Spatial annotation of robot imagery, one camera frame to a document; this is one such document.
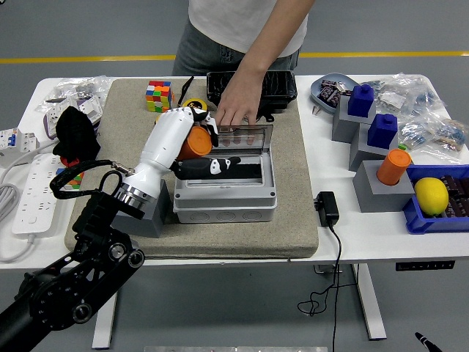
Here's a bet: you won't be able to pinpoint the white power strip cord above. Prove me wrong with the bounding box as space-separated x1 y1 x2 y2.
0 233 40 263

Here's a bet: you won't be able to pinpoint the plastic bag blue parts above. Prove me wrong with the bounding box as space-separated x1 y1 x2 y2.
397 116 435 151
428 117 469 159
406 74 448 118

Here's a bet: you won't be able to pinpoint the grey block holder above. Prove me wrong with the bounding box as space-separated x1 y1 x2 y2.
349 122 399 172
352 160 426 213
331 95 377 143

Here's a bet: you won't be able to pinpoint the black table control panel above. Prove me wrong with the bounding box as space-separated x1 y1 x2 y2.
395 260 456 272

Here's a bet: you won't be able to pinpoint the large colourful puzzle cube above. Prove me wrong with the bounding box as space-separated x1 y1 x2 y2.
145 80 175 113

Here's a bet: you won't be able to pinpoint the person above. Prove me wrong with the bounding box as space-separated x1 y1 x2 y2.
171 0 311 77

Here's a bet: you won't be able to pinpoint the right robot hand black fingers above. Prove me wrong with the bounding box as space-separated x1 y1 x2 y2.
414 331 444 352

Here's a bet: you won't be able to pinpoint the black adapter cord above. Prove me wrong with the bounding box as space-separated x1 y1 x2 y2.
296 223 358 352

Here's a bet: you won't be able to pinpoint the grey plastic enclosure box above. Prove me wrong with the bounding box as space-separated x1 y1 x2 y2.
172 153 278 224

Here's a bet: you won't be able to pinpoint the yellow tape measure 5m print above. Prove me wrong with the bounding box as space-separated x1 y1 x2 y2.
182 98 208 111

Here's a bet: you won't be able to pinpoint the grey block with round hole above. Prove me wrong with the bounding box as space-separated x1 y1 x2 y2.
111 178 172 238

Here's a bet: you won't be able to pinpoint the white wall socket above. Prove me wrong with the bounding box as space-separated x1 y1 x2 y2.
75 94 104 125

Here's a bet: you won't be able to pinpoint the grey coiled cable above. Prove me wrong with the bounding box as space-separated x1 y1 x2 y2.
0 183 21 223

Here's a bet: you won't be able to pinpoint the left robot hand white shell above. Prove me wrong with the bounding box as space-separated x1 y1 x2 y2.
122 105 243 202

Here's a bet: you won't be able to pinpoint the small colourful puzzle cube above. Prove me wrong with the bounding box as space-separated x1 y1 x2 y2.
56 166 86 191

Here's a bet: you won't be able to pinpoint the white round cable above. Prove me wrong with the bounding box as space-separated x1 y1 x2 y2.
0 141 56 180

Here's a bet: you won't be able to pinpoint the purple edged white socket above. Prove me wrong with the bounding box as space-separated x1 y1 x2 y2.
43 106 66 141

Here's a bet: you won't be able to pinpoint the white power strip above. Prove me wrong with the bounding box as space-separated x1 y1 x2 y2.
11 153 63 235

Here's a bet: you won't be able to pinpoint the white circuit breaker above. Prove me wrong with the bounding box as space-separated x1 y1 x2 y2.
0 127 40 168

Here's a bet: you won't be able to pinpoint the blue-grey oval plate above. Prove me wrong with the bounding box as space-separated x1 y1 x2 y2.
310 73 362 117

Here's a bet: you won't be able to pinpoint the white table leg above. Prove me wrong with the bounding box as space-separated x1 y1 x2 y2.
91 293 120 350
351 263 388 341

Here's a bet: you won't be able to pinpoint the transparent hinged box lid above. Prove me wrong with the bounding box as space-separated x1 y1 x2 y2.
212 125 275 157

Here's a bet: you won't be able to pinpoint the orange cylinder battery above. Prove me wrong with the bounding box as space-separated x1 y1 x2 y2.
376 148 413 186
177 125 213 162

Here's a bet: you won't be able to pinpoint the black power adapter plug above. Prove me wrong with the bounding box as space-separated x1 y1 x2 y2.
314 191 341 228

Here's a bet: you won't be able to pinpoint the blue plastic bin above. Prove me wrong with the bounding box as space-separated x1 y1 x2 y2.
402 164 469 235

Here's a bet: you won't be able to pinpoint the black cloth glove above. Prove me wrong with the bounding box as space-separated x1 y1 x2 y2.
52 106 102 165

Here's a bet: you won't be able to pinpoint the person's left hand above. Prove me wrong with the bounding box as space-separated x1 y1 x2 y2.
213 78 264 128

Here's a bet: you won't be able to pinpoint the black wrapped device case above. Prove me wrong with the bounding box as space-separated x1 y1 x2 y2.
206 70 298 122

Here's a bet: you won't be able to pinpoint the dark brown snack packet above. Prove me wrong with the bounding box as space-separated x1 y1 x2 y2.
445 196 469 219
440 175 469 197

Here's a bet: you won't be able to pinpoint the blue block battery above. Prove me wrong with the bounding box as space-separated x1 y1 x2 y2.
367 113 399 150
347 84 375 118

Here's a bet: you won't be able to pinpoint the grey-brown fabric mat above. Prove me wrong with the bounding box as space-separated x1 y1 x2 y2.
64 77 320 260

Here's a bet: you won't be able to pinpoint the clear plastic bag small parts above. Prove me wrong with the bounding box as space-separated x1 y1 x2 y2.
35 91 76 113
54 75 113 102

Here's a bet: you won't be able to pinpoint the plastic bag white parts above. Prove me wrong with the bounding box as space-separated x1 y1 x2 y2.
374 77 415 111

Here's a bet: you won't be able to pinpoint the yellow lemon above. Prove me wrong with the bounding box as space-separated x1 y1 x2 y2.
414 177 450 216

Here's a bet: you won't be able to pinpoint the red object under glove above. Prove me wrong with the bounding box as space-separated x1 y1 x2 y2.
60 155 86 169

